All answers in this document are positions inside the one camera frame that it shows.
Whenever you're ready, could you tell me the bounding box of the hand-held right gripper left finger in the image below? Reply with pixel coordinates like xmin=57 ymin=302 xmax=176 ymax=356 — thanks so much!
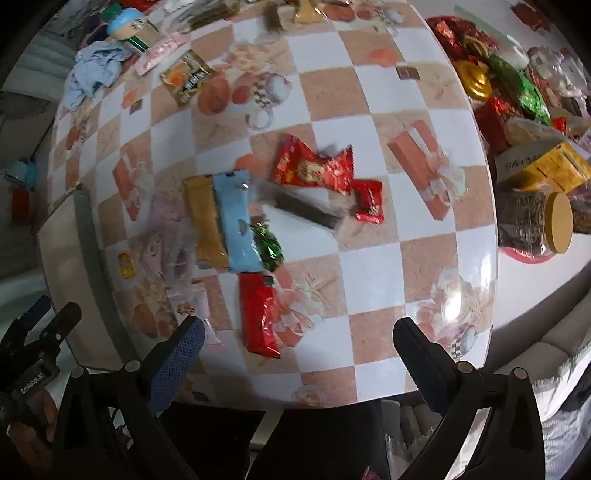
xmin=51 ymin=315 xmax=206 ymax=480

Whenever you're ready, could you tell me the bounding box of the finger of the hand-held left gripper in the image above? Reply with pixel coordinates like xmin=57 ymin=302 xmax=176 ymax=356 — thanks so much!
xmin=25 ymin=302 xmax=83 ymax=366
xmin=0 ymin=295 xmax=52 ymax=352

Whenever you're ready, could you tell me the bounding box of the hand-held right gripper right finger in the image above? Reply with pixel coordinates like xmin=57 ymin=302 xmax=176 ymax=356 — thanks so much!
xmin=392 ymin=316 xmax=548 ymax=480

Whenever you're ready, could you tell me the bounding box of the pink picture snack packet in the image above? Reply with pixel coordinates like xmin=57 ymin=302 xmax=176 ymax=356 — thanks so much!
xmin=166 ymin=282 xmax=222 ymax=347

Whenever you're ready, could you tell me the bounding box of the long red snack packet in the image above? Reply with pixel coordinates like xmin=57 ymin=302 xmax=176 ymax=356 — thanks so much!
xmin=238 ymin=272 xmax=282 ymax=360

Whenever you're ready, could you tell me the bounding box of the dark snack strip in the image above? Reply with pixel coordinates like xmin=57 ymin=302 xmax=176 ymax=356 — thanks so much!
xmin=254 ymin=182 xmax=347 ymax=232

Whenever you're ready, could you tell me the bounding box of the person's left hand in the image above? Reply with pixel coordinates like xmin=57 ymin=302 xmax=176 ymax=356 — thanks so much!
xmin=6 ymin=390 xmax=60 ymax=460

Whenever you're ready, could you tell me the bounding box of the pink translucent snack packet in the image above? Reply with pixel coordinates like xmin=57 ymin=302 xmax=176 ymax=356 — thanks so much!
xmin=139 ymin=194 xmax=195 ymax=283

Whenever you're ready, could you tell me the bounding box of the light grey sofa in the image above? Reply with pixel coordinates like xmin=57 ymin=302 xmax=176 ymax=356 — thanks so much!
xmin=480 ymin=318 xmax=591 ymax=480

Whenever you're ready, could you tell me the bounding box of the gold snack bar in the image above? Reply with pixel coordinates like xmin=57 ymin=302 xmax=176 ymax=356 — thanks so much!
xmin=183 ymin=174 xmax=230 ymax=271

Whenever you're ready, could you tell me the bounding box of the green foil candy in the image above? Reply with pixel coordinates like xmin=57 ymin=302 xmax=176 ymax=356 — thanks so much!
xmin=249 ymin=220 xmax=283 ymax=272

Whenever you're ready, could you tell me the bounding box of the light blue snack bar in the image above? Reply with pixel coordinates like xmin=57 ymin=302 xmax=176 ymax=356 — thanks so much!
xmin=211 ymin=170 xmax=264 ymax=274

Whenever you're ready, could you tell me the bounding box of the jar with tan lid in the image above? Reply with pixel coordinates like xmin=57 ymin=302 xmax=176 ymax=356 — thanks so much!
xmin=495 ymin=190 xmax=574 ymax=259

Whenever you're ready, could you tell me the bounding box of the small red candy packet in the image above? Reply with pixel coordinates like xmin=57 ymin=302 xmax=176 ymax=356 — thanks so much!
xmin=349 ymin=179 xmax=385 ymax=225

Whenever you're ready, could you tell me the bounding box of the large red candy packet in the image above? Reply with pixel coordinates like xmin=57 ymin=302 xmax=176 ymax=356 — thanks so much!
xmin=270 ymin=134 xmax=355 ymax=197

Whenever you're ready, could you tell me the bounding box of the light blue cloth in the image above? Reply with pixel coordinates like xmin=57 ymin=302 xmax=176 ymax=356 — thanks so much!
xmin=61 ymin=41 xmax=134 ymax=112

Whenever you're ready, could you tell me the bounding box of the yellow cardboard box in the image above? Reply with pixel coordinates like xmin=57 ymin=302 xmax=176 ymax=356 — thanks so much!
xmin=517 ymin=141 xmax=591 ymax=195

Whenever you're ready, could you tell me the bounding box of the red candy tray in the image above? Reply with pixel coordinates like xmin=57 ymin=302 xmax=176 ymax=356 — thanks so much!
xmin=424 ymin=15 xmax=591 ymax=265

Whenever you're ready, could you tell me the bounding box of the orange and black snack packet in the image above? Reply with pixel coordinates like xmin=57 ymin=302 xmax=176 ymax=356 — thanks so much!
xmin=159 ymin=50 xmax=218 ymax=106

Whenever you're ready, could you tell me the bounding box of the pale pink flat packet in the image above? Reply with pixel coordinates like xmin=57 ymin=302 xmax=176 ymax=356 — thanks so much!
xmin=134 ymin=33 xmax=191 ymax=77

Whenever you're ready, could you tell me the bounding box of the checkered tablecloth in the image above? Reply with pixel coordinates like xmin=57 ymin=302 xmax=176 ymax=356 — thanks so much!
xmin=46 ymin=0 xmax=498 ymax=412

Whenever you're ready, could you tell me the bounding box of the bottle with blue cap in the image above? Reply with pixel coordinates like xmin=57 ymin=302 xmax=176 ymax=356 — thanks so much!
xmin=100 ymin=7 xmax=160 ymax=55

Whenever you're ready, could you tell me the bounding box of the green foil packet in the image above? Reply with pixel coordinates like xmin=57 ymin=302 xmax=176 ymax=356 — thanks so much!
xmin=487 ymin=54 xmax=552 ymax=126

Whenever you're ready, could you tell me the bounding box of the gold ingot ornament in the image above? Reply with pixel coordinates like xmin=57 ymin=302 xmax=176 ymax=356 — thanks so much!
xmin=453 ymin=61 xmax=492 ymax=101

